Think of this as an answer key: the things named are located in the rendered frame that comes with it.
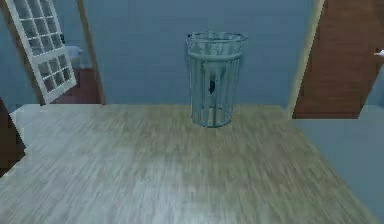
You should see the green slatted garbage container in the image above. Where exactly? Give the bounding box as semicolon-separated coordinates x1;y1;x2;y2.
185;31;248;129

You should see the brown wooden room door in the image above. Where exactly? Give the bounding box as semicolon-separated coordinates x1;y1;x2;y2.
292;0;384;120

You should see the white glazed room door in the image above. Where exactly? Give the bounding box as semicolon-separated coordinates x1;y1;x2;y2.
4;0;78;105

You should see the dark brown furniture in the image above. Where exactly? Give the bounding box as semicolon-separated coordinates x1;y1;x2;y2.
0;97;27;178

